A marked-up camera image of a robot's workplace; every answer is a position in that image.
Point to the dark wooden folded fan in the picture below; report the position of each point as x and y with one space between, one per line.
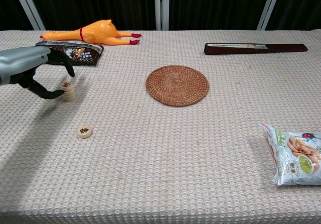
250 49

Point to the white double frame post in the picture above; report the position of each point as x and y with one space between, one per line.
157 8

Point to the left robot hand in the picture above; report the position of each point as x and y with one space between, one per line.
17 63

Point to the dark pleated curtain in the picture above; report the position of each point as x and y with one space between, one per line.
100 3

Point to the white slanted frame post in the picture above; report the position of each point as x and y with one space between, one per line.
269 8
27 8

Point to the round woven rattan coaster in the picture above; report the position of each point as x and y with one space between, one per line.
177 86

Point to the dark brown snack packet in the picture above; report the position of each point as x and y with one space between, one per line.
82 53

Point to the beige woven tablecloth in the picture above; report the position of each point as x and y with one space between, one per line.
160 158

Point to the yellow rubber chicken toy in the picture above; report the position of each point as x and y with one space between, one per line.
97 31

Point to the wooden chess piece black character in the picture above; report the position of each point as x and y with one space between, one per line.
69 91
84 131
69 99

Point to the white green snack bag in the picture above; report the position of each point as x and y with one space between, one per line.
296 156

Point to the wooden chess piece red character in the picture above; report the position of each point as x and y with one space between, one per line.
67 85
69 95

